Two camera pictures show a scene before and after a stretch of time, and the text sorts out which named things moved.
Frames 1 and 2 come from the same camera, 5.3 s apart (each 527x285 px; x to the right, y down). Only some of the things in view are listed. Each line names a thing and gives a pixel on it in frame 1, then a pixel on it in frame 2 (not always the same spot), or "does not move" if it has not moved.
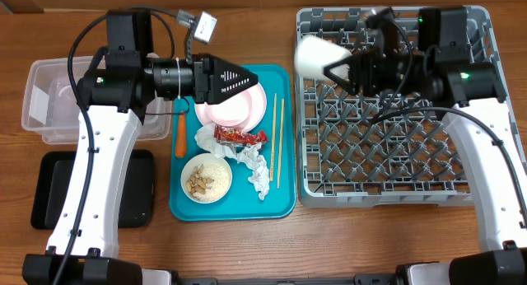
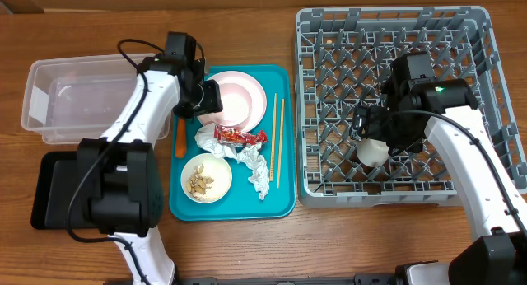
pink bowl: [233, 113] does not move
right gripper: [362, 67] -> [376, 116]
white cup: [314, 53] -> [372, 153]
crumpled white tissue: [249, 157] does not move
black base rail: [290, 281] does not move
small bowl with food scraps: [206, 178] does not move
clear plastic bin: [49, 105] does not move
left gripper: [207, 68] -> [213, 100]
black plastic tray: [52, 179] does not move
